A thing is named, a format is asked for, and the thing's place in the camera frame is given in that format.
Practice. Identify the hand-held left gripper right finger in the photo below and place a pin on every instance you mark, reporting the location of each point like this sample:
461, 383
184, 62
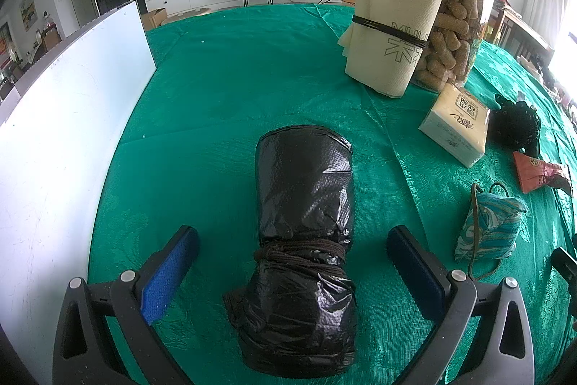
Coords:
414, 272

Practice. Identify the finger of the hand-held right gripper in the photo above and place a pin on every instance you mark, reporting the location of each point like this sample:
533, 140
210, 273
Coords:
565, 265

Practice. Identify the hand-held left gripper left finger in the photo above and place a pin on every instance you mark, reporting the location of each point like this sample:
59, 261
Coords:
167, 272

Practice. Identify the black plastic bag roll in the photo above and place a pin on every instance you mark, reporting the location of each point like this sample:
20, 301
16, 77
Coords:
302, 195

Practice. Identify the teal patterned pouch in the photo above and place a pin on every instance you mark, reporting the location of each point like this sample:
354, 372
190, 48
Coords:
487, 222

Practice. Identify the red paper packet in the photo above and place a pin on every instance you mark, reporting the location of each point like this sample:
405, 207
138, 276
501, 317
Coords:
532, 175

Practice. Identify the black knotted bag bundle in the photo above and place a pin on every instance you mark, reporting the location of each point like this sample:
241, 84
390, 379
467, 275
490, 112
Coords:
514, 125

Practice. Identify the beige tissue pack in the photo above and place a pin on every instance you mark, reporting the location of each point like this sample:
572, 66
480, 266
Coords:
455, 123

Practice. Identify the white board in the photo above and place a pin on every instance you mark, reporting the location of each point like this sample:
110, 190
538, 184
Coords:
67, 132

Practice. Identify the green tablecloth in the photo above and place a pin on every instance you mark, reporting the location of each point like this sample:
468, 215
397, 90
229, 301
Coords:
216, 87

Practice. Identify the wooden side furniture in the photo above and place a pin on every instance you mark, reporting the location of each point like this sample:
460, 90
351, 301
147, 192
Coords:
518, 24

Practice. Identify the cardboard box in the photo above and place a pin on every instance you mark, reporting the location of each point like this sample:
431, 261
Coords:
154, 18

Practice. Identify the yellow napkin bundle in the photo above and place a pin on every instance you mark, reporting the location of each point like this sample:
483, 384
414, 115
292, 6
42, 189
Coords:
387, 15

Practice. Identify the clear jar of snacks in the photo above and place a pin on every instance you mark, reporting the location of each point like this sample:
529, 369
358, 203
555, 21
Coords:
464, 6

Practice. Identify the framed wall painting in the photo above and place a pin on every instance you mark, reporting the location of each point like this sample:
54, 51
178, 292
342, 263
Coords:
28, 9

